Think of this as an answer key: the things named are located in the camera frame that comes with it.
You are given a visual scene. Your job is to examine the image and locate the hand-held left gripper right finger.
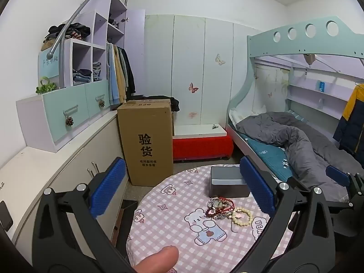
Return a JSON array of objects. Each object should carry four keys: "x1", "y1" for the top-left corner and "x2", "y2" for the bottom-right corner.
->
[{"x1": 233, "y1": 156, "x2": 337, "y2": 273}]

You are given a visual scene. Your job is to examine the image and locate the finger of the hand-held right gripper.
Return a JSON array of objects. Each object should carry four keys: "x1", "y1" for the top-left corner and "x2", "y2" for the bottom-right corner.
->
[{"x1": 326, "y1": 165, "x2": 356, "y2": 190}]

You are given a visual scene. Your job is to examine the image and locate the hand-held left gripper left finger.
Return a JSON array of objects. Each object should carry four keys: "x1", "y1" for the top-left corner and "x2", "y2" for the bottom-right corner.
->
[{"x1": 32, "y1": 157, "x2": 134, "y2": 273}]

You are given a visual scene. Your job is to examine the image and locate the grey jewelry box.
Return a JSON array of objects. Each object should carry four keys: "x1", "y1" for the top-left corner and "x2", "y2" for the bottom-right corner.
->
[{"x1": 209, "y1": 166, "x2": 251, "y2": 198}]

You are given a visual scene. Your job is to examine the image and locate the cream bead bracelet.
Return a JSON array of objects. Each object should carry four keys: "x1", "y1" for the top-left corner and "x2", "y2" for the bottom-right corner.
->
[{"x1": 231, "y1": 207, "x2": 253, "y2": 227}]

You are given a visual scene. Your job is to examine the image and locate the pile of mixed jewelry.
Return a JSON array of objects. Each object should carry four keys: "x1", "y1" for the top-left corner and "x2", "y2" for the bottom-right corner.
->
[{"x1": 205, "y1": 197, "x2": 237, "y2": 234}]

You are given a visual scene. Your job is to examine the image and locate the person's left hand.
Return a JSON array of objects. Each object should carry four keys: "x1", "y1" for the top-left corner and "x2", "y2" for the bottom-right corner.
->
[{"x1": 134, "y1": 246, "x2": 179, "y2": 273}]

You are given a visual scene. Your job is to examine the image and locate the teal bed sheet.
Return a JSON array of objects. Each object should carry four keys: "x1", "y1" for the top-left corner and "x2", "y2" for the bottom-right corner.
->
[{"x1": 245, "y1": 138, "x2": 296, "y2": 181}]

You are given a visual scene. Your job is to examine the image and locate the grey duvet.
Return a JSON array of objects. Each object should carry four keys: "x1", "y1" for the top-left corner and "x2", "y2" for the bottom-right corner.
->
[{"x1": 236, "y1": 111, "x2": 364, "y2": 202}]

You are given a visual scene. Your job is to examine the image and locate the yellow and navy jacket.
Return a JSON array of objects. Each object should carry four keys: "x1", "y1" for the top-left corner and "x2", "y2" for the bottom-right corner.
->
[{"x1": 333, "y1": 84, "x2": 364, "y2": 157}]

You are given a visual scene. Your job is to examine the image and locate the tall cardboard box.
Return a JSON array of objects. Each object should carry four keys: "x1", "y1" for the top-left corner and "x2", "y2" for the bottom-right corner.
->
[{"x1": 117, "y1": 100, "x2": 174, "y2": 187}]

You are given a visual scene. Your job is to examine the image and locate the white low cabinet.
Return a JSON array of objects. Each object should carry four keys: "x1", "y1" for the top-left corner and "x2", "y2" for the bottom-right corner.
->
[{"x1": 0, "y1": 109, "x2": 128, "y2": 248}]

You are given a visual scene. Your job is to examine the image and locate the red bench with white top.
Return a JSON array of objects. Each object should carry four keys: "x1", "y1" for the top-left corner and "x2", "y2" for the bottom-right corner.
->
[{"x1": 173, "y1": 124, "x2": 234, "y2": 161}]

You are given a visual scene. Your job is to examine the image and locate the pink checked tablecloth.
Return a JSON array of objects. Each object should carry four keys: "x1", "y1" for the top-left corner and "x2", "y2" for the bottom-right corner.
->
[{"x1": 126, "y1": 165, "x2": 296, "y2": 273}]

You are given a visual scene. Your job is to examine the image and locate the white pillow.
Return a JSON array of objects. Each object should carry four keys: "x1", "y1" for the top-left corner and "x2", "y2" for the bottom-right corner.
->
[{"x1": 230, "y1": 106, "x2": 266, "y2": 126}]

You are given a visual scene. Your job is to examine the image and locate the large teal drawer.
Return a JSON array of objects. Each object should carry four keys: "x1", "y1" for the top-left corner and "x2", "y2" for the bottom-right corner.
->
[{"x1": 43, "y1": 89, "x2": 90, "y2": 144}]

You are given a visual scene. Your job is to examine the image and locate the small teal drawer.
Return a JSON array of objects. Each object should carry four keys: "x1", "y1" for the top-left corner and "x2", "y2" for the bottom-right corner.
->
[{"x1": 85, "y1": 80, "x2": 110, "y2": 118}]

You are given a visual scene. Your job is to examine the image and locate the white wardrobe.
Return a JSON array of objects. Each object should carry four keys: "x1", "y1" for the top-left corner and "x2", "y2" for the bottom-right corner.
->
[{"x1": 144, "y1": 14, "x2": 262, "y2": 127}]

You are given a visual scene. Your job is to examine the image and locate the black bag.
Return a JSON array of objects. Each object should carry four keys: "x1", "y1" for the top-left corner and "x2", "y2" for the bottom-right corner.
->
[{"x1": 142, "y1": 96, "x2": 180, "y2": 112}]

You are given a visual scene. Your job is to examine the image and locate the tan hanging shirt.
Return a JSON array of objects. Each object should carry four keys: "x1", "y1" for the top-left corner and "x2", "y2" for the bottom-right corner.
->
[{"x1": 114, "y1": 45, "x2": 127, "y2": 103}]

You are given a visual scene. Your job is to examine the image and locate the black phone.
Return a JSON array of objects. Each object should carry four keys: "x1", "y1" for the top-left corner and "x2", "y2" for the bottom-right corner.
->
[{"x1": 0, "y1": 200, "x2": 14, "y2": 232}]

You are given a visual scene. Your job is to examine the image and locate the hanging clothes row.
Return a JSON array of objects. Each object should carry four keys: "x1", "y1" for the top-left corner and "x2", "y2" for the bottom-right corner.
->
[{"x1": 107, "y1": 43, "x2": 120, "y2": 106}]

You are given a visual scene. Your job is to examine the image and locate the black hanging jacket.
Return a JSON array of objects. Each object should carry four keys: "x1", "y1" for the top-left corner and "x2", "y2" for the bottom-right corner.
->
[{"x1": 124, "y1": 48, "x2": 136, "y2": 99}]

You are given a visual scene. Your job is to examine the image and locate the folded dark jeans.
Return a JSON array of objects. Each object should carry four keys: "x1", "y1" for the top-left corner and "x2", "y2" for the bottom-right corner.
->
[{"x1": 72, "y1": 68, "x2": 93, "y2": 86}]

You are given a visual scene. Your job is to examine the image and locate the green artificial plant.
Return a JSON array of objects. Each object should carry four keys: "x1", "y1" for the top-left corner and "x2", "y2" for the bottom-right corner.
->
[{"x1": 35, "y1": 76, "x2": 57, "y2": 94}]

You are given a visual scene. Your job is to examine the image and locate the light blue note board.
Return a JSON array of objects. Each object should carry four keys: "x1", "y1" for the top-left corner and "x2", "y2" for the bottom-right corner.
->
[{"x1": 38, "y1": 44, "x2": 64, "y2": 78}]

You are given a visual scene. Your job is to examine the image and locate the purple shelf cabinet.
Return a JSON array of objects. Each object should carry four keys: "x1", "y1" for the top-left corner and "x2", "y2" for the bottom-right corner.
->
[{"x1": 16, "y1": 0, "x2": 145, "y2": 152}]

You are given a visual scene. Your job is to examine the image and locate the dark clothes pile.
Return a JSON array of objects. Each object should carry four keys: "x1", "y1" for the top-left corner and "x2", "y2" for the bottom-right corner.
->
[{"x1": 44, "y1": 23, "x2": 91, "y2": 42}]

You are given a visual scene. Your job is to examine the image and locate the dark table frame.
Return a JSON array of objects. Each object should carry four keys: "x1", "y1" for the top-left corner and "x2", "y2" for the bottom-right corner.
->
[{"x1": 112, "y1": 200, "x2": 138, "y2": 251}]

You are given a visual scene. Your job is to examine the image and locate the teal bunk bed frame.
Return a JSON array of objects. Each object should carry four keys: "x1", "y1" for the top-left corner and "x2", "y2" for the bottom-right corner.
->
[{"x1": 227, "y1": 14, "x2": 364, "y2": 205}]

